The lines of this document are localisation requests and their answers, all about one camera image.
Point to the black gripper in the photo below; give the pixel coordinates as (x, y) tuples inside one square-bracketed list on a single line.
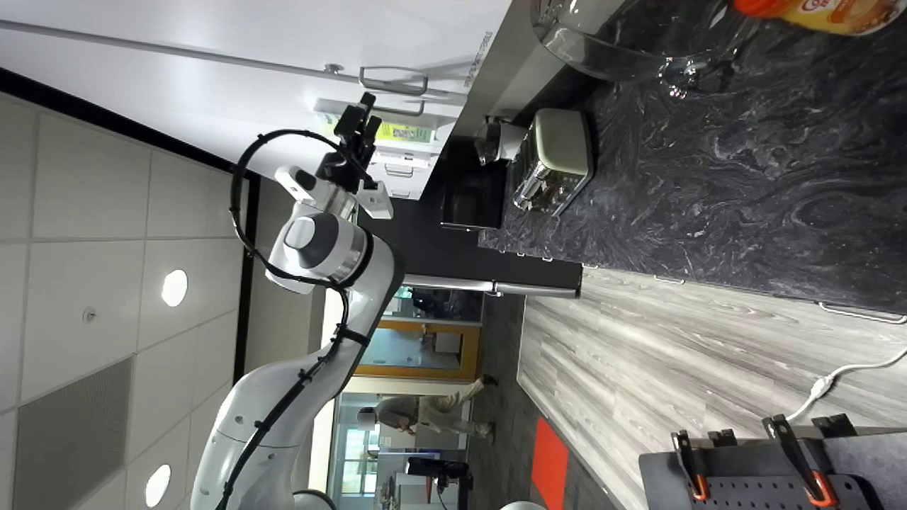
[(345, 162)]

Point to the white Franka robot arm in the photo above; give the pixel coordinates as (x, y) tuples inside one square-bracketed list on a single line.
[(284, 414)]

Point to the white upper cabinet door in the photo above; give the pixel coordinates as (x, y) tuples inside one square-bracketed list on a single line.
[(171, 104), (236, 25)]

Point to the silver kettle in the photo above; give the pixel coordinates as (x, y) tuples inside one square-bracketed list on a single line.
[(499, 144)]

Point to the silver metal bar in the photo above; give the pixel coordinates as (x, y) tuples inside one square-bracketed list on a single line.
[(492, 288)]

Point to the silver sink faucet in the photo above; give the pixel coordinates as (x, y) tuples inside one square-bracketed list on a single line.
[(597, 53)]

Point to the round ceiling light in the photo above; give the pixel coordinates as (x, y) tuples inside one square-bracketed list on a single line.
[(158, 487), (175, 288)]

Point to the person in light shirt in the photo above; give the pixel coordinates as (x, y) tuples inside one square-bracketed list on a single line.
[(393, 414)]

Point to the red floor panel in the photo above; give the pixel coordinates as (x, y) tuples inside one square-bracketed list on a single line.
[(552, 468)]

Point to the orange yellow juice bottle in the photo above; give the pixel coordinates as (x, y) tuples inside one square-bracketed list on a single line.
[(822, 14)]

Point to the black orange clamp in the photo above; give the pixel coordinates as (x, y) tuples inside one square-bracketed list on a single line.
[(804, 468), (691, 468)]

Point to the black perforated board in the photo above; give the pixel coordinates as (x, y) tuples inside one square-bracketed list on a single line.
[(756, 487)]

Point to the wooden door frame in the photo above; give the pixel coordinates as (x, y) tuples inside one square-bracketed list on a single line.
[(455, 354)]

